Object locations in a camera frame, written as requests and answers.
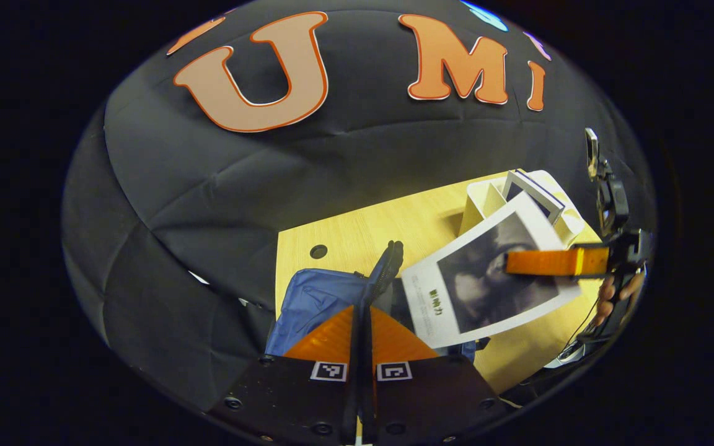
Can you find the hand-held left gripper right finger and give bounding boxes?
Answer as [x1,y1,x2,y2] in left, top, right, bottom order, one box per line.
[363,305,506,446]

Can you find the black cable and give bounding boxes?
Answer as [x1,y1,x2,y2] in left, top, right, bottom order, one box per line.
[555,297,602,363]

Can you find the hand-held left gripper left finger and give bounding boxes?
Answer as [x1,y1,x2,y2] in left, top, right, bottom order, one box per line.
[208,304,364,446]

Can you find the dark blue book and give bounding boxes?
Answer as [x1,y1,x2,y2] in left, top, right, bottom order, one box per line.
[501,169,566,225]

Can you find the blue schoolbag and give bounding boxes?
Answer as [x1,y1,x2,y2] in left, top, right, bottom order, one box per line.
[264,240,491,372]

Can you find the white book with grey photo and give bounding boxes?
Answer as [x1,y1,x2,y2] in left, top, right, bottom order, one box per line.
[400,191,583,349]

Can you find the white plastic bookshelf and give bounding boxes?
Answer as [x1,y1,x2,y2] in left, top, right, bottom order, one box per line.
[458,168,587,248]

